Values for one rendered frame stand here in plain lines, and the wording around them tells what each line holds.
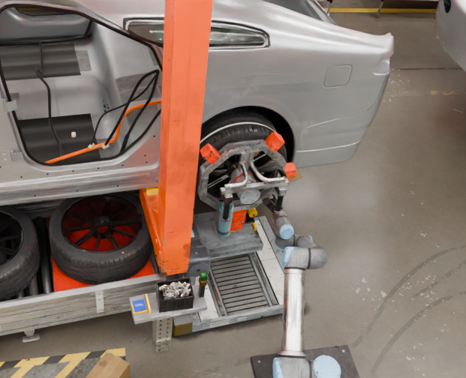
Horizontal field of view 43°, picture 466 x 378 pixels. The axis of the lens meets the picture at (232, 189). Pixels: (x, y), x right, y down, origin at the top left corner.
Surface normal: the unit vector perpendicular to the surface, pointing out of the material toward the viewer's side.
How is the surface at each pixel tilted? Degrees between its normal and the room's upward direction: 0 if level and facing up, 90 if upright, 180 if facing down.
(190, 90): 90
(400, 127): 0
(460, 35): 88
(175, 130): 90
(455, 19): 87
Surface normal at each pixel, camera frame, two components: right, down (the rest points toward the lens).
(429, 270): 0.11, -0.72
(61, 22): 0.22, -0.41
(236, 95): 0.30, 0.68
